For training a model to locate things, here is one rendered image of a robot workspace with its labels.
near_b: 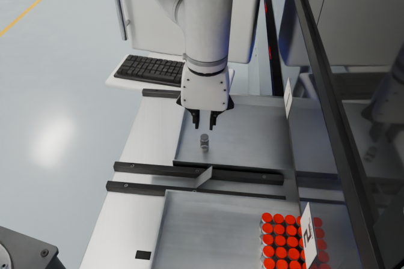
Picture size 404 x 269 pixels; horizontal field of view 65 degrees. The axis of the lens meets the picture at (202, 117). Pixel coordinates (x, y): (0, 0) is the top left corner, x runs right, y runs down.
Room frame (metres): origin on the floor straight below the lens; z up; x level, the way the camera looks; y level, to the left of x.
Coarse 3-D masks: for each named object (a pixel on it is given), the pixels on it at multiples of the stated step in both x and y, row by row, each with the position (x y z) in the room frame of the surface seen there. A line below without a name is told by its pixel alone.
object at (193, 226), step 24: (168, 192) 0.39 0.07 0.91; (192, 192) 0.38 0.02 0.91; (168, 216) 0.35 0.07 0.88; (192, 216) 0.35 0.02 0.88; (216, 216) 0.35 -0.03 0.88; (240, 216) 0.35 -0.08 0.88; (168, 240) 0.29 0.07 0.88; (192, 240) 0.29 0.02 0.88; (216, 240) 0.29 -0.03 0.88; (240, 240) 0.29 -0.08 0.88; (168, 264) 0.25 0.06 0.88; (192, 264) 0.25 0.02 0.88; (216, 264) 0.25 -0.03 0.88; (240, 264) 0.25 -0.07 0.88
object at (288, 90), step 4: (288, 80) 0.61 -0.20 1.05; (288, 84) 0.60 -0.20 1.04; (288, 88) 0.59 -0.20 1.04; (288, 92) 0.58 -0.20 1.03; (284, 96) 0.61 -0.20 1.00; (288, 96) 0.57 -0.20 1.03; (284, 100) 0.60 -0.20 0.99; (288, 100) 0.56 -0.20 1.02; (288, 104) 0.55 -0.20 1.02; (288, 108) 0.54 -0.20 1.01; (288, 112) 0.53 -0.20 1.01
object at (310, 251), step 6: (306, 210) 0.27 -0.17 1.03; (306, 216) 0.26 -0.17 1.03; (306, 222) 0.26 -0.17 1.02; (306, 228) 0.25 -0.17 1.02; (312, 228) 0.23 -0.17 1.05; (306, 234) 0.24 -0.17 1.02; (312, 234) 0.22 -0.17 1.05; (306, 240) 0.23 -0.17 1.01; (312, 240) 0.22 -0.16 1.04; (306, 246) 0.22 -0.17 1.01; (312, 246) 0.21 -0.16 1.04; (306, 252) 0.22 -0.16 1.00; (312, 252) 0.20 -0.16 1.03; (306, 258) 0.21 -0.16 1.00; (312, 258) 0.20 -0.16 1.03; (306, 264) 0.20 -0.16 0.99
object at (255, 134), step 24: (240, 96) 0.71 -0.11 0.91; (264, 96) 0.71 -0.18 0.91; (216, 120) 0.64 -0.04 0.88; (240, 120) 0.64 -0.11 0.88; (264, 120) 0.64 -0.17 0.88; (192, 144) 0.55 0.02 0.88; (216, 144) 0.55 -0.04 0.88; (240, 144) 0.55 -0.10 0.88; (264, 144) 0.55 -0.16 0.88; (288, 144) 0.55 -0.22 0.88; (216, 168) 0.46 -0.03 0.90; (240, 168) 0.45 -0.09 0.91; (264, 168) 0.45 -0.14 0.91; (288, 168) 0.47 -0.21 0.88
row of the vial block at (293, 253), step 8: (288, 216) 0.32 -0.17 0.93; (288, 224) 0.31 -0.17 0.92; (288, 232) 0.29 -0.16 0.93; (296, 232) 0.29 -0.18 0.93; (288, 240) 0.27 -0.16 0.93; (296, 240) 0.27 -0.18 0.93; (288, 248) 0.26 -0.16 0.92; (296, 248) 0.26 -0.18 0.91; (288, 256) 0.24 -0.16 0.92; (296, 256) 0.24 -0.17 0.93; (288, 264) 0.24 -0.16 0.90; (296, 264) 0.23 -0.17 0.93
